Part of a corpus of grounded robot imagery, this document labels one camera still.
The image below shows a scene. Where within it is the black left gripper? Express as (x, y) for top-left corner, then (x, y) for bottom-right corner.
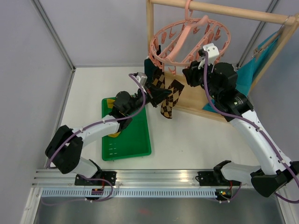
(126, 81), (172, 115)

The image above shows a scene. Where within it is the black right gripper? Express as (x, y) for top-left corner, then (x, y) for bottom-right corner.
(183, 57), (221, 100)

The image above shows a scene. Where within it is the brown argyle sock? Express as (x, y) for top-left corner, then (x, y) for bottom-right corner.
(151, 69), (165, 89)
(160, 80), (185, 119)

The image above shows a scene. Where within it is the green reindeer sock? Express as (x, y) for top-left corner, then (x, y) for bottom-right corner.
(144, 58), (158, 81)
(156, 45), (162, 56)

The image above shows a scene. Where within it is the pink round clip hanger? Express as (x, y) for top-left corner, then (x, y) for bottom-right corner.
(154, 8), (231, 75)

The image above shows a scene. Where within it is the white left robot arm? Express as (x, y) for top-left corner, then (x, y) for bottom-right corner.
(45, 84), (172, 185)

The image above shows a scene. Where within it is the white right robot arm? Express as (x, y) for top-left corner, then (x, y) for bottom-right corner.
(182, 61), (299, 197)

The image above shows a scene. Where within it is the wooden hanger rack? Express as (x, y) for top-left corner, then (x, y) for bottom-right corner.
(146, 0), (299, 122)

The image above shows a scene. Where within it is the metal clip hanger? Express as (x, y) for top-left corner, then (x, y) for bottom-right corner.
(252, 15), (291, 60)

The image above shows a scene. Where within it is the yellow sock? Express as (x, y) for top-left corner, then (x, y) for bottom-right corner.
(107, 98), (121, 138)

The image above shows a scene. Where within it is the teal cloth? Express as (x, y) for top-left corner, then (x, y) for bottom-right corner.
(200, 38), (278, 100)

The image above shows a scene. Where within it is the green plastic tray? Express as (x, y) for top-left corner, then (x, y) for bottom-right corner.
(102, 108), (151, 161)

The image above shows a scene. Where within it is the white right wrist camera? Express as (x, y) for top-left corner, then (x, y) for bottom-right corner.
(198, 43), (220, 69)

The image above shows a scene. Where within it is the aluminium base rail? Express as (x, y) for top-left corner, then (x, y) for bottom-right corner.
(31, 169), (257, 187)

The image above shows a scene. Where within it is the white slotted cable duct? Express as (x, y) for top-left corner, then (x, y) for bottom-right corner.
(42, 188), (229, 198)

